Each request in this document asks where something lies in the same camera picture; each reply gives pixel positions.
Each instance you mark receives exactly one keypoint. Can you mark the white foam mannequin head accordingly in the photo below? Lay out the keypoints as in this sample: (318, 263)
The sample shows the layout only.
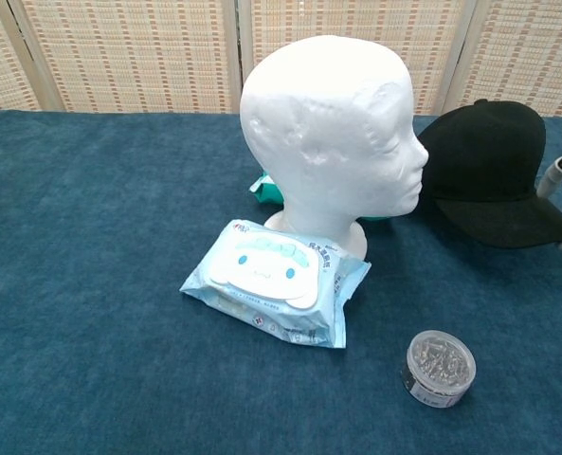
(328, 118)

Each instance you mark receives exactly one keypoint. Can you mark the light blue wet wipes pack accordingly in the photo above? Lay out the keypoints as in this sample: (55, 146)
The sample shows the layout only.
(271, 284)

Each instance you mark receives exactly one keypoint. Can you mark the black cap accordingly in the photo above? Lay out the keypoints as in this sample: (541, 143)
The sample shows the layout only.
(489, 156)

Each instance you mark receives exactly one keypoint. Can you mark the blue velvet table cover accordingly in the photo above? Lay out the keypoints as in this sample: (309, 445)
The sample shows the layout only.
(96, 237)

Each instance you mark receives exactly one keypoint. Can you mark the pink card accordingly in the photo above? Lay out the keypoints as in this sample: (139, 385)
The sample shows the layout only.
(266, 192)

